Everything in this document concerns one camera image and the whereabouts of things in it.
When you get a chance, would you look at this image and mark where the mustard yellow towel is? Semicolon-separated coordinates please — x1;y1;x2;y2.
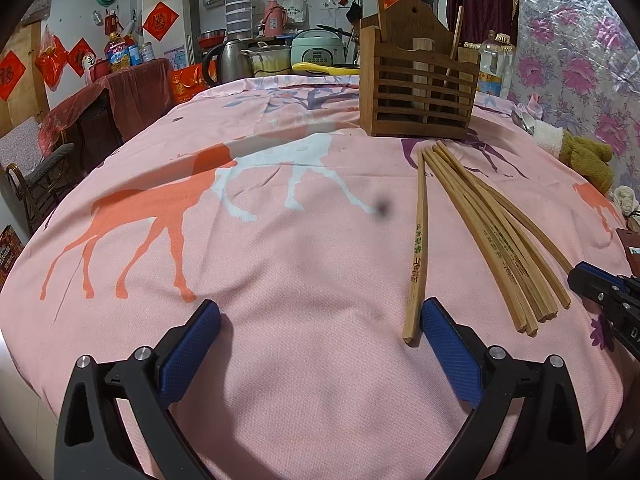
559;132;615;196

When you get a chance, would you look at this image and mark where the steel cooking pot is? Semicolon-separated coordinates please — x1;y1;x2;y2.
241;44;292;77

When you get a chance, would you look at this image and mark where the red diamond paper on refrigerator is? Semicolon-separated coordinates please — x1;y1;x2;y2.
142;1;180;42

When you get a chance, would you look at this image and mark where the yellow plastic ladle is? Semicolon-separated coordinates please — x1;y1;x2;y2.
292;61;360;77

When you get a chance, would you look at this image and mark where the printed bamboo chopstick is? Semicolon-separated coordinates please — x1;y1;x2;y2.
402;151;430;346

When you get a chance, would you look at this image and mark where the clear plastic bottle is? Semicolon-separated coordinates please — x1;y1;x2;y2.
500;35;517;98
477;30;502;96

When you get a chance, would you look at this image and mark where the white folded towel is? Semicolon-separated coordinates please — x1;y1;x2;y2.
534;120;566;156

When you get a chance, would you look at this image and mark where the stainless steel kettle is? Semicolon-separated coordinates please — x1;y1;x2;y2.
202;39;253;85

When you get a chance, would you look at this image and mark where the bundle of wooden chopsticks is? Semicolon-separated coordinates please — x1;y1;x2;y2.
422;140;573;337

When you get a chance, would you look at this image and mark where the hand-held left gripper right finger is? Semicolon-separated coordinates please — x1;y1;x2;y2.
421;297;588;480

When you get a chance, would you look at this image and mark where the rattan chair with cushion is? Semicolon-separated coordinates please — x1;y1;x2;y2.
0;117;76;221

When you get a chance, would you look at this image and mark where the table with red cloth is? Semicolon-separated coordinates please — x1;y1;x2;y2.
39;57;173;161

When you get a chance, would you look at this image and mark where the tall dark wooden stick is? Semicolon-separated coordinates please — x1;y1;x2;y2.
371;0;389;43

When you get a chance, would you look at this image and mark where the white refrigerator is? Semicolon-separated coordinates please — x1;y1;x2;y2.
137;0;201;73

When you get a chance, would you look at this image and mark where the cream crumpled cloth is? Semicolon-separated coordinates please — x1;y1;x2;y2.
612;185;639;216

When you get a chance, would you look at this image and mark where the red printed cardboard box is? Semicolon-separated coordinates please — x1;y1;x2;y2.
0;225;25;286

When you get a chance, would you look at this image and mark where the small red diamond paper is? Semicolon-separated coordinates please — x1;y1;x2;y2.
67;37;96;77

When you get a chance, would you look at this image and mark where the thin brown chopstick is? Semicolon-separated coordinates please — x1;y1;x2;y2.
444;6;465;88

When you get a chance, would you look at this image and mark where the slatted wooden chopstick holder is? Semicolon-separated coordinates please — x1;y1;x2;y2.
359;0;482;138

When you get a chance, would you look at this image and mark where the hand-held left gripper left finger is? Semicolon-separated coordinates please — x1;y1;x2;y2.
54;299;222;480

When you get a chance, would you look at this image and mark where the stacked container with green lid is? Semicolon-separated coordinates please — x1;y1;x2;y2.
224;0;255;41

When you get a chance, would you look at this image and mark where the pink thermos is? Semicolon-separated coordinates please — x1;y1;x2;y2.
262;0;288;38

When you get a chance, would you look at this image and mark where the red gift box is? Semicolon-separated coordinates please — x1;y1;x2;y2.
170;66;211;103

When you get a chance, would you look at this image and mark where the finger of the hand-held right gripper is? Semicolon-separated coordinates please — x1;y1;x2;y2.
567;261;623;306

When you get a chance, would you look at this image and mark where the yellow cooking oil bottle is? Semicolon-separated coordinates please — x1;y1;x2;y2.
104;31;132;72

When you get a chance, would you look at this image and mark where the metal spoon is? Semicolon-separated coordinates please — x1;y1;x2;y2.
511;110;536;135

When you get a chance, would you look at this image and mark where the light green rice cooker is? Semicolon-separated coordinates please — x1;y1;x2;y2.
291;29;347;67

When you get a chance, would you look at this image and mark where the large red diamond paper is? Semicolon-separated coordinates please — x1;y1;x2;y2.
0;51;27;101

